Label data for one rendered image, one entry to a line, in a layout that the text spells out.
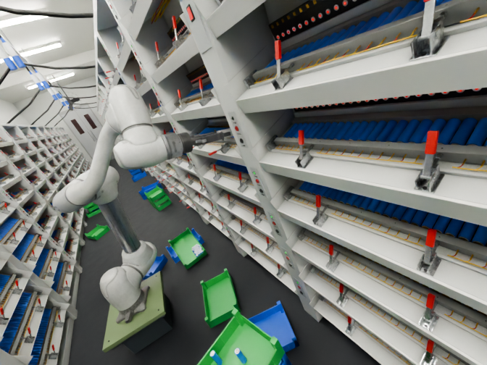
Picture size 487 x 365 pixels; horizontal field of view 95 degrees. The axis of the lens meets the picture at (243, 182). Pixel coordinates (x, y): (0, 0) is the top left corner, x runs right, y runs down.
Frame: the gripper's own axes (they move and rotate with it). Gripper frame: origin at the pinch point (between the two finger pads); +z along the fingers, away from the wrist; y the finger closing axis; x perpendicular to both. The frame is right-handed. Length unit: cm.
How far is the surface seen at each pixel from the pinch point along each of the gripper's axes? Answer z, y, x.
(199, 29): -13.1, 20.5, 30.2
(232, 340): -26, 26, -68
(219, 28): -11.2, 27.4, 28.3
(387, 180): -1, 63, -7
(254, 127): -2.6, 24.1, 3.0
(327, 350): 13, 36, -100
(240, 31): -2.9, 23.9, 28.8
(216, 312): -18, -23, -108
